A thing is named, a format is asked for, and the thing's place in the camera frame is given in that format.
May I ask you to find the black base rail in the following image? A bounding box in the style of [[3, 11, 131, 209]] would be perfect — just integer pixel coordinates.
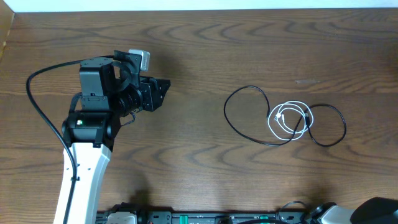
[[95, 203, 308, 224]]

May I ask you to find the black usb cable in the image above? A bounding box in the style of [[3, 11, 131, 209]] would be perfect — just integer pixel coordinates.
[[223, 85, 348, 147]]

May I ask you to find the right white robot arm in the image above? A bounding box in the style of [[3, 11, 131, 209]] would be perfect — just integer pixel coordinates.
[[305, 197, 397, 224]]

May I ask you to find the white usb cable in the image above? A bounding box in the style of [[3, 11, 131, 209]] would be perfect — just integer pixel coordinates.
[[267, 100, 315, 141]]

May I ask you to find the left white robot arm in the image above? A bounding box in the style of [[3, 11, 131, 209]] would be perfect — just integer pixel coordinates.
[[54, 49, 171, 223]]

